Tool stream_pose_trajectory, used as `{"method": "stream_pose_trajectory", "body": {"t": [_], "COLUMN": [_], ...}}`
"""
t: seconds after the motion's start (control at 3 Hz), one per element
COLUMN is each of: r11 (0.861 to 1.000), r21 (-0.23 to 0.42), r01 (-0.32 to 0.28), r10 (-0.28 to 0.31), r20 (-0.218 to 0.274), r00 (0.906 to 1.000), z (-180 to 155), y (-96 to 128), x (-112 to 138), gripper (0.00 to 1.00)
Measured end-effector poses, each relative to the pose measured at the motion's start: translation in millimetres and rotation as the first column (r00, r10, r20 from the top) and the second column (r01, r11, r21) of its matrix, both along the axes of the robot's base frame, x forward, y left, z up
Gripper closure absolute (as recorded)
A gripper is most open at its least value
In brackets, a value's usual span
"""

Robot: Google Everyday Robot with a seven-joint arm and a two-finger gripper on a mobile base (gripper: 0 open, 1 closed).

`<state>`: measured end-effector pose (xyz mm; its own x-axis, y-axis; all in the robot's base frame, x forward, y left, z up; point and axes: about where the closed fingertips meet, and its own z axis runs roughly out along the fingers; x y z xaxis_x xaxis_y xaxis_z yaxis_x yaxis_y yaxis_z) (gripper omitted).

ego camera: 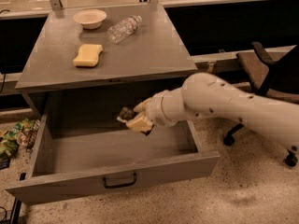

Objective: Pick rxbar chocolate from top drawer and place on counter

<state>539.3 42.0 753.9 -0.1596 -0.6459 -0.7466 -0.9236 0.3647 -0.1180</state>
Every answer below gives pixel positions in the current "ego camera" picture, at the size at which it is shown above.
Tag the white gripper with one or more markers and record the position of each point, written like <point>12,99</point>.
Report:
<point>156,111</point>

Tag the black rxbar chocolate bar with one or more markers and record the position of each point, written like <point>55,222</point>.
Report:
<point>125,115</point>

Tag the grey top drawer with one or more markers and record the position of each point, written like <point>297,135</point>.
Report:
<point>80,142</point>

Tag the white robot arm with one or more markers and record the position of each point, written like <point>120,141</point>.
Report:
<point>204,95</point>

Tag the grey cabinet counter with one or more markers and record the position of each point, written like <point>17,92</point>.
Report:
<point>154,51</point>

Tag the yellow sponge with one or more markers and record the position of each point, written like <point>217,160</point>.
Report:
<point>88,55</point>

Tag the clear plastic water bottle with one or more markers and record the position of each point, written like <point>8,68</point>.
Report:
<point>121,30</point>

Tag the brown snack bag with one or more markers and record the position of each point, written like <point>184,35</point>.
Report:
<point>31,137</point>

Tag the beige paper bowl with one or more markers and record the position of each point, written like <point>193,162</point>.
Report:
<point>90,18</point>

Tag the black office chair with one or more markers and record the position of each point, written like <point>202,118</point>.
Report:
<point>275,75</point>

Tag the green snack bag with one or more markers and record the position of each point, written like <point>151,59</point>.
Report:
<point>15,137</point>

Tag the black cart leg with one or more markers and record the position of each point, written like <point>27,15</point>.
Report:
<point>14,217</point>

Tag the black drawer handle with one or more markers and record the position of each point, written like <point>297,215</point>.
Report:
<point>119,181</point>

